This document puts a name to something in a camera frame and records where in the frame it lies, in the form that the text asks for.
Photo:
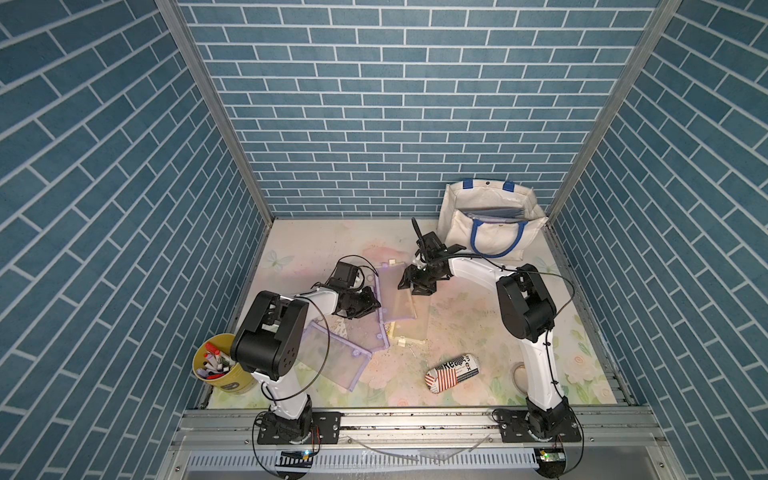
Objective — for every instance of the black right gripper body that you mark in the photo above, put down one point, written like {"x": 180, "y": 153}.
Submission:
{"x": 422, "y": 281}

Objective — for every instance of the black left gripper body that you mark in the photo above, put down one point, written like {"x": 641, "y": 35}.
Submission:
{"x": 358, "y": 303}

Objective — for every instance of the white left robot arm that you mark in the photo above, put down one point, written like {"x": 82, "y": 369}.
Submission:
{"x": 267, "y": 342}

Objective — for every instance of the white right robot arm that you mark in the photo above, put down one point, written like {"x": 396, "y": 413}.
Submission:
{"x": 527, "y": 311}

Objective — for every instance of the purple mesh pouch lower left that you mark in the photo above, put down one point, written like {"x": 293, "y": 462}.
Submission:
{"x": 367, "y": 332}

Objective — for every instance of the purple mesh pouch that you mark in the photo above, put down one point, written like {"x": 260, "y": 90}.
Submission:
{"x": 334, "y": 357}
{"x": 367, "y": 332}
{"x": 396, "y": 304}

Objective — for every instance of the purple mesh pouch bottom left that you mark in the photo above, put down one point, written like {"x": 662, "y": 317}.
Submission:
{"x": 334, "y": 357}

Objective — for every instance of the cream yellow pouch bottom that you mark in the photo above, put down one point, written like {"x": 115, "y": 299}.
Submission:
{"x": 412, "y": 331}

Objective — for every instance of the white canvas tote bag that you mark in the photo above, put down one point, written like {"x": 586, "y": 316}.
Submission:
{"x": 496, "y": 219}

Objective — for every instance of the crushed striped drink can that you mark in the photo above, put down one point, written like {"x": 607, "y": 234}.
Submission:
{"x": 451, "y": 373}

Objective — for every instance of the brown tape roll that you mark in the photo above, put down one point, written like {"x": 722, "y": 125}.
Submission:
{"x": 519, "y": 378}

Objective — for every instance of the yellow bowl with items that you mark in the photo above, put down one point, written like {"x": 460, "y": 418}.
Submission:
{"x": 214, "y": 364}

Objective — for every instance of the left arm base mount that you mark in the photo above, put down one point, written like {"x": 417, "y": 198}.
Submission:
{"x": 300, "y": 427}

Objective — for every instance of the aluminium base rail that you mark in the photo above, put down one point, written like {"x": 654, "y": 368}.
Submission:
{"x": 604, "y": 442}

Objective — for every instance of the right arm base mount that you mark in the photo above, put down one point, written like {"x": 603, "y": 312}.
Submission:
{"x": 521, "y": 426}

